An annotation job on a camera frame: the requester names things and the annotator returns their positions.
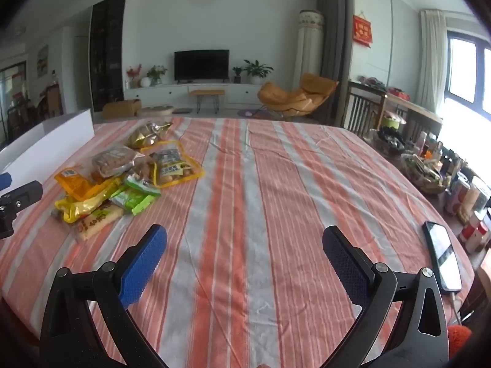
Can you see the grey curtain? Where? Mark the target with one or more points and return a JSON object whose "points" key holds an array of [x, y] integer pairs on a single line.
{"points": [[333, 30]]}

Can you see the orange lounge chair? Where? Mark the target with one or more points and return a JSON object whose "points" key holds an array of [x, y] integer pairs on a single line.
{"points": [[295, 97]]}

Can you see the white cardboard box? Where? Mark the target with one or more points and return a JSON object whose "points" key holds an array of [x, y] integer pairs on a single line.
{"points": [[46, 138]]}

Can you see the large green potted plant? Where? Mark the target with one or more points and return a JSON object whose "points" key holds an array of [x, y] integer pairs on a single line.
{"points": [[257, 69]]}

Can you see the brown sausage packet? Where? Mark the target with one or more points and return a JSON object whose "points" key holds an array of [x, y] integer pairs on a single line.
{"points": [[142, 170]]}

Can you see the dark display cabinet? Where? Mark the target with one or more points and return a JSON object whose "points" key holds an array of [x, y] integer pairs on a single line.
{"points": [[108, 51]]}

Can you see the red flower arrangement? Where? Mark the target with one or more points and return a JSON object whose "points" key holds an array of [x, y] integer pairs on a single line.
{"points": [[134, 73]]}

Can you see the orange fuzzy garment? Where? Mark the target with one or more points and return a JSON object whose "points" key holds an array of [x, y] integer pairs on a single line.
{"points": [[458, 339]]}

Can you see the green and clear snack bag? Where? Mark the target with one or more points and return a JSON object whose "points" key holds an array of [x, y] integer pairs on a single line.
{"points": [[142, 184]]}

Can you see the framed wall picture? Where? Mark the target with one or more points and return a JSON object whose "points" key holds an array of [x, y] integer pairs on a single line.
{"points": [[42, 61]]}

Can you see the small green potted plant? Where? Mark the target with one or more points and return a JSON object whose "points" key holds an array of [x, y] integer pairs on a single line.
{"points": [[237, 73]]}

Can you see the green pot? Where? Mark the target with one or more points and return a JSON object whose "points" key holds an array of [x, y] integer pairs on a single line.
{"points": [[392, 123]]}

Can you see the light wooden dining chair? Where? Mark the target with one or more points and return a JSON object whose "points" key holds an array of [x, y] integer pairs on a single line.
{"points": [[51, 101]]}

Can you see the clear bag of brown pastries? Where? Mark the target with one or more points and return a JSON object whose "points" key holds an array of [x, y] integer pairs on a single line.
{"points": [[113, 160]]}

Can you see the red wall hanging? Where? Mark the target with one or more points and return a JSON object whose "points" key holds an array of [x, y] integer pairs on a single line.
{"points": [[362, 30]]}

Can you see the dark-framed window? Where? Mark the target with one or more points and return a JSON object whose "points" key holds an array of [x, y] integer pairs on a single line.
{"points": [[470, 73]]}

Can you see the white rice cracker packet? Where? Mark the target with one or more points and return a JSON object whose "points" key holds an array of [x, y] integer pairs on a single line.
{"points": [[98, 221]]}

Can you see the round wooden tray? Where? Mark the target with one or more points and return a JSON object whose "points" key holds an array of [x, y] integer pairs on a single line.
{"points": [[155, 110]]}

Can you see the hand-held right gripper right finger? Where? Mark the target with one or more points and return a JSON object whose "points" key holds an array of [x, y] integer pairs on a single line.
{"points": [[345, 264]]}

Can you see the row of bottles and jars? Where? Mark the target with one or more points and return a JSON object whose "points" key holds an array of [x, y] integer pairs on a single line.
{"points": [[460, 195]]}

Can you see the wooden bench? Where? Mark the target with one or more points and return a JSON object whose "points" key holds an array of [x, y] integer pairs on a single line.
{"points": [[207, 92]]}

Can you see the green and white flower bouquet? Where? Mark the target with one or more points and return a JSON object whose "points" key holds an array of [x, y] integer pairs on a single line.
{"points": [[156, 73]]}

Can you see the black smartphone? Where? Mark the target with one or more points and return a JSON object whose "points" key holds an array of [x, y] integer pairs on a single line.
{"points": [[441, 255]]}

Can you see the yellow-bordered clear peanut bag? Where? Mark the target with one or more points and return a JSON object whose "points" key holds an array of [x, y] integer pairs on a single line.
{"points": [[172, 165]]}

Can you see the white curtain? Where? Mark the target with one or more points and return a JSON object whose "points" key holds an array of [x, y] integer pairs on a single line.
{"points": [[431, 57]]}

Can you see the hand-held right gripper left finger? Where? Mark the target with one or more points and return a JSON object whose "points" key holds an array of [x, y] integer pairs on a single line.
{"points": [[142, 264]]}

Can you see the orange white striped tablecloth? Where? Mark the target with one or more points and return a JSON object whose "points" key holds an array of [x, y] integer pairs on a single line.
{"points": [[245, 199]]}

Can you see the orange snack packet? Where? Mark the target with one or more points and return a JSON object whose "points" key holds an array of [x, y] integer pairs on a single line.
{"points": [[76, 184]]}

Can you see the brown cardboard carton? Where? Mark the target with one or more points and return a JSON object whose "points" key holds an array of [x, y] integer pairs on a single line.
{"points": [[121, 109]]}

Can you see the black television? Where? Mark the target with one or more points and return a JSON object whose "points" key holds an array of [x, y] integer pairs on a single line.
{"points": [[201, 65]]}

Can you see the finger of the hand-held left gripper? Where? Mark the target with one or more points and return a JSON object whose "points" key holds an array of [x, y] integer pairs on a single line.
{"points": [[4, 181], [25, 193]]}

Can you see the woven basket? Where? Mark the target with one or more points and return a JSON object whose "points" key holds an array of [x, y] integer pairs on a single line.
{"points": [[424, 174]]}

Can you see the green zigzag-edged snack bar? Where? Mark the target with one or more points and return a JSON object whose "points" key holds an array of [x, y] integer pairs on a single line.
{"points": [[142, 205], [124, 199]]}

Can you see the white standing air conditioner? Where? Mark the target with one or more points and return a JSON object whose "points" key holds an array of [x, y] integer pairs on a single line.
{"points": [[308, 50]]}

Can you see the white television cabinet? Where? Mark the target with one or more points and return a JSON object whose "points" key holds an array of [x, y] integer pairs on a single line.
{"points": [[172, 94]]}

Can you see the white round vase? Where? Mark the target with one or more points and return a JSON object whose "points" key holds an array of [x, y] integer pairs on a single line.
{"points": [[145, 82]]}

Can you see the gold bag of brown balls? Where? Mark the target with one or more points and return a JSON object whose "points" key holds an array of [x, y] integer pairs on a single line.
{"points": [[147, 134]]}

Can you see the yellow snack packet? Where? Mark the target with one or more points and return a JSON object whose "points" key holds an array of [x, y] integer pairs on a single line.
{"points": [[82, 209]]}

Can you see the wooden side table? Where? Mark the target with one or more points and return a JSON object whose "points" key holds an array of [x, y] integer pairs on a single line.
{"points": [[412, 108]]}

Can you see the dark wooden chair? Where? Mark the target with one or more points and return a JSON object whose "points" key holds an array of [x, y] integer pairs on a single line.
{"points": [[360, 109]]}

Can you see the purple floor mat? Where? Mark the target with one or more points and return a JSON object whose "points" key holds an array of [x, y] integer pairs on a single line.
{"points": [[255, 113]]}

